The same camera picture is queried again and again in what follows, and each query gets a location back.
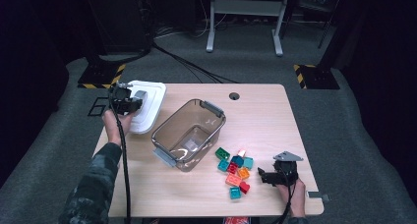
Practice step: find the red toy block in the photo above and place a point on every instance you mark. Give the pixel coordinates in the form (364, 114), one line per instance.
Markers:
(232, 168)
(244, 187)

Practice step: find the red printed object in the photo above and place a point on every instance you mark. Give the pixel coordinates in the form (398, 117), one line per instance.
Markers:
(236, 220)

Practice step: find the grey table bracket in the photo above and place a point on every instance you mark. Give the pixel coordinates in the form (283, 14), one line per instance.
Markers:
(316, 195)

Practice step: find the white metal stand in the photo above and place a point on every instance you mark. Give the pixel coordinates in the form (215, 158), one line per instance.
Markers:
(246, 7)

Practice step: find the large salmon toy block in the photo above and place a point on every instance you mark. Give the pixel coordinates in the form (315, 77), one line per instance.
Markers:
(233, 179)

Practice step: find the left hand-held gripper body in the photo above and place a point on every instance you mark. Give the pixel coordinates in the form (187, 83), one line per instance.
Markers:
(121, 99)

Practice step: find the black yellow striped base plate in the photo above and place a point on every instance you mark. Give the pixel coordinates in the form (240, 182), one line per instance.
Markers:
(319, 78)
(98, 76)

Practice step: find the dark cabinet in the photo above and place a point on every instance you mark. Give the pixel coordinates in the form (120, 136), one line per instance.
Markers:
(121, 17)

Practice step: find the person's right hand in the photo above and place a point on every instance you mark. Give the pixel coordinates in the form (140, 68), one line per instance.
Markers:
(297, 201)

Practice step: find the clear brown plastic storage box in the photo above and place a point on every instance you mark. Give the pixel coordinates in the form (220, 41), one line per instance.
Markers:
(196, 125)

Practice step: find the orange toy block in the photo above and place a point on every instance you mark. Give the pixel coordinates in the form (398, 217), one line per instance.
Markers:
(243, 173)

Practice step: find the person's left hand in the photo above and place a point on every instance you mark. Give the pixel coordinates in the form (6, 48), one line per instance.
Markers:
(111, 127)

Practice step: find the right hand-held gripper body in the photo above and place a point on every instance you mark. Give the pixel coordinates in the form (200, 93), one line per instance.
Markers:
(282, 166)

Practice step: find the green toy block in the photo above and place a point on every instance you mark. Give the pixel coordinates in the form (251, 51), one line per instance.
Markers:
(222, 153)

